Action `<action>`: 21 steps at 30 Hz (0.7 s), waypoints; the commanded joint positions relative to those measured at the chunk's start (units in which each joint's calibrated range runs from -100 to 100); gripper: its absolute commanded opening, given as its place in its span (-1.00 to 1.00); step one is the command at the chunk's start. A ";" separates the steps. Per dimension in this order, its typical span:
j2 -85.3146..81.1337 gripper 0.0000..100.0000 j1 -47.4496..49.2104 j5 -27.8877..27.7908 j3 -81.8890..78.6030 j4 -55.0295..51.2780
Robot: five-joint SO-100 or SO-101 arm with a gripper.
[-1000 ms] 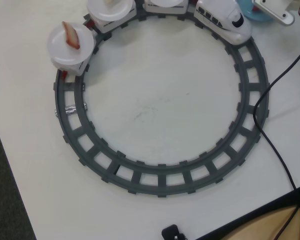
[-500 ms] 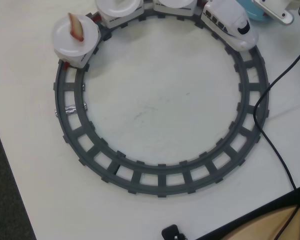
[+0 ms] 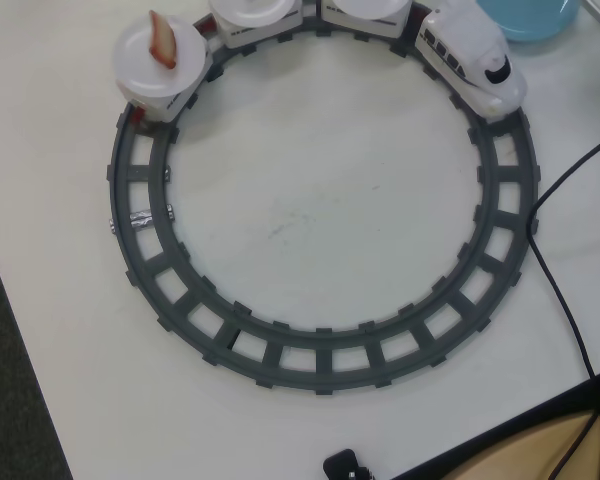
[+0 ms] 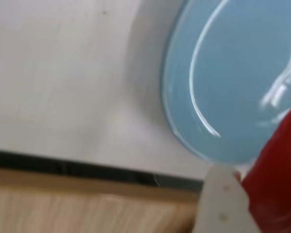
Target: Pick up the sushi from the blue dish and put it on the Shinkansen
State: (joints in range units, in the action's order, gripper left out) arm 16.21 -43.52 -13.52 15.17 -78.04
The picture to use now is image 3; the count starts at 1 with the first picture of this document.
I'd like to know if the black plastic device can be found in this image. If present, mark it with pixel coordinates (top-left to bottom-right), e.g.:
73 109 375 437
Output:
323 434 373 480

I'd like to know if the white toy train car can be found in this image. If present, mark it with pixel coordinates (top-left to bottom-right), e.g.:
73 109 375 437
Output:
122 74 212 125
319 3 414 40
209 8 306 50

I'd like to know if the white Shinkansen toy locomotive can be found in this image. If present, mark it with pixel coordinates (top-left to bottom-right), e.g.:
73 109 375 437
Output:
413 0 529 122

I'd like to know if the red white striped sushi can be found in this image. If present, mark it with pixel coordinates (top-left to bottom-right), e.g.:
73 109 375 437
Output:
147 9 179 71

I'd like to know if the black cable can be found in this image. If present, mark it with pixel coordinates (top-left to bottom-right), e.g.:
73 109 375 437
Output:
527 127 600 480

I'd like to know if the blue dish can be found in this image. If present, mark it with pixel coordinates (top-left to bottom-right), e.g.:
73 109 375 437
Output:
474 0 581 43

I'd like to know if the white round plastic plate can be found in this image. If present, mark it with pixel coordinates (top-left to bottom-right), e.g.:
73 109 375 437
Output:
208 0 295 28
332 0 411 23
110 12 206 99

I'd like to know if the grey circular toy track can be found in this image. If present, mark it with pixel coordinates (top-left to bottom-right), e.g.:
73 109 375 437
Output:
104 14 544 399

